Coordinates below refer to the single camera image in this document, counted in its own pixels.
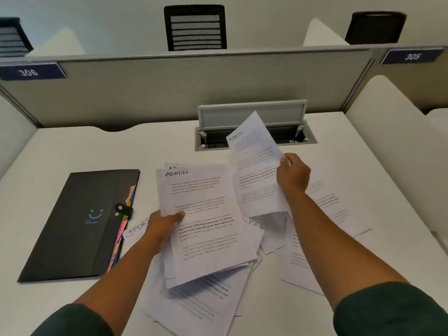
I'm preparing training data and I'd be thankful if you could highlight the pile of white papers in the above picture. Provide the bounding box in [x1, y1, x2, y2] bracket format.
[120, 178, 372, 336]

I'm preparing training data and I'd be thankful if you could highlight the single white paper sheet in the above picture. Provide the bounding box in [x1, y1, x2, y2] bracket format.
[225, 111, 293, 218]

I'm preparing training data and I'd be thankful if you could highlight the black expanding folder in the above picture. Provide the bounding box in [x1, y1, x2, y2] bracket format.
[17, 169, 140, 284]

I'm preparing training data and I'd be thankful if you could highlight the green right sleeve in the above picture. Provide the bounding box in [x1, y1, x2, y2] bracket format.
[332, 281, 448, 336]

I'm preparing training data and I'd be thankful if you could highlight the blue desk number sign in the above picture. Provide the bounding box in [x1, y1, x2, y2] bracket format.
[0, 62, 68, 81]
[380, 48, 446, 65]

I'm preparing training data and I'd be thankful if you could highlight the person's right forearm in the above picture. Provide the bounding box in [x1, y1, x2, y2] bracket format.
[285, 189, 410, 312]

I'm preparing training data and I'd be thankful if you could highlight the person's right hand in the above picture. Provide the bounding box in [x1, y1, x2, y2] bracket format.
[276, 153, 311, 196]

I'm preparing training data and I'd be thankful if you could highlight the black mesh office chair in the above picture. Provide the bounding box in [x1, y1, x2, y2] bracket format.
[0, 17, 34, 58]
[163, 4, 228, 52]

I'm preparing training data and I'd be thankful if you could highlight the grey cable box lid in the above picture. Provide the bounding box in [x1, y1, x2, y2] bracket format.
[197, 99, 308, 131]

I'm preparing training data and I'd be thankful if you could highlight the person's left forearm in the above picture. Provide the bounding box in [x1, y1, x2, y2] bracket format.
[75, 238, 161, 336]

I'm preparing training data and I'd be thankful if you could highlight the white side desk divider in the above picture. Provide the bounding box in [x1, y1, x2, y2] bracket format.
[0, 96, 37, 181]
[345, 75, 448, 242]

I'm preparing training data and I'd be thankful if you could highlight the thin white paper bundle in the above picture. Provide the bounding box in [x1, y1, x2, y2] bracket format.
[155, 162, 259, 289]

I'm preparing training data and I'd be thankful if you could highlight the beige partition panel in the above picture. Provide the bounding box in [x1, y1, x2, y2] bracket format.
[343, 45, 448, 114]

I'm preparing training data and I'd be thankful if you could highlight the green left sleeve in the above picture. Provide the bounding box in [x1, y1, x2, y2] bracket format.
[30, 303, 114, 336]

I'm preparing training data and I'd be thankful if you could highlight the grey fabric partition panel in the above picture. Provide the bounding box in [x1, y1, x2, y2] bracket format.
[0, 47, 375, 133]

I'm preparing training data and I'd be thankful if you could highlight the person's left hand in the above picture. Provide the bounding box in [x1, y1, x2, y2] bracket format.
[143, 210, 185, 256]

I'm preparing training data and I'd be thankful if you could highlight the grey desk cable box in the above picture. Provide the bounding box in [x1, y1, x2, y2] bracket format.
[194, 120, 318, 152]

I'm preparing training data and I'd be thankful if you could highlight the green sleeve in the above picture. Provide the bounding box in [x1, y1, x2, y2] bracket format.
[332, 281, 448, 336]
[30, 303, 114, 336]

